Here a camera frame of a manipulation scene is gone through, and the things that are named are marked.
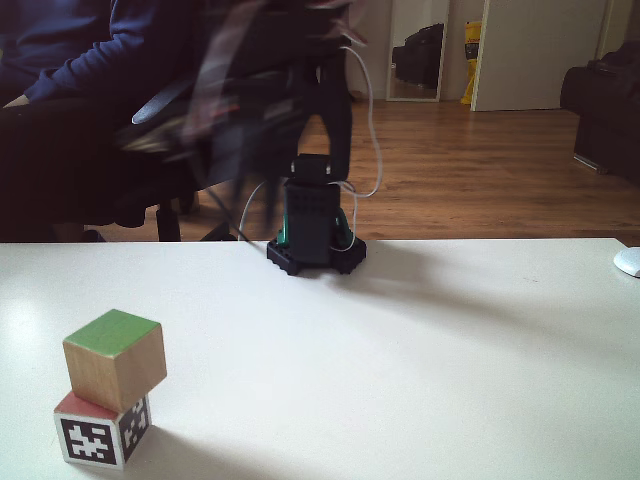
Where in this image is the green-topped wooden cube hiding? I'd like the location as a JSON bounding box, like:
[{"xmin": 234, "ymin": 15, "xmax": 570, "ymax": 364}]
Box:
[{"xmin": 62, "ymin": 308, "xmax": 168, "ymax": 414}]

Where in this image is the marker cube with red top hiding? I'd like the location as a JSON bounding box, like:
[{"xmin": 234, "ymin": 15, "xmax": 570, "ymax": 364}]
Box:
[{"xmin": 53, "ymin": 390, "xmax": 153, "ymax": 472}]

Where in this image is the person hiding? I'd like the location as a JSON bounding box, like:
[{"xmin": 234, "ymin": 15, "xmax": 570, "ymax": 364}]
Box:
[{"xmin": 0, "ymin": 0, "xmax": 216, "ymax": 242}]

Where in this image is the black office chair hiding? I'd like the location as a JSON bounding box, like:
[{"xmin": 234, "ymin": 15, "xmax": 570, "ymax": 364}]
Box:
[{"xmin": 82, "ymin": 82, "xmax": 236, "ymax": 244}]

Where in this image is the tall framed mirror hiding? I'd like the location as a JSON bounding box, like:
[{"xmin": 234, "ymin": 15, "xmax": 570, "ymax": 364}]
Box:
[{"xmin": 385, "ymin": 0, "xmax": 450, "ymax": 104}]

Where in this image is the white door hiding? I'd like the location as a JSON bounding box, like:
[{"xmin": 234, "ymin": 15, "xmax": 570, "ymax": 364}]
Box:
[{"xmin": 469, "ymin": 0, "xmax": 614, "ymax": 113}]

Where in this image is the black sofa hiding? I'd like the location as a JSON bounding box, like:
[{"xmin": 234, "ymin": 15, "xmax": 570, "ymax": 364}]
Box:
[{"xmin": 559, "ymin": 40, "xmax": 640, "ymax": 189}]

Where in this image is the white computer mouse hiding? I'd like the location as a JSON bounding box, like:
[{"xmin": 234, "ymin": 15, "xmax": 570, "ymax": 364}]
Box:
[{"xmin": 613, "ymin": 246, "xmax": 640, "ymax": 279}]

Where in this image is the white cable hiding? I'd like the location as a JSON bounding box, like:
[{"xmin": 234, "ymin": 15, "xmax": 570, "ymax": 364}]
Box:
[{"xmin": 238, "ymin": 44, "xmax": 385, "ymax": 252}]

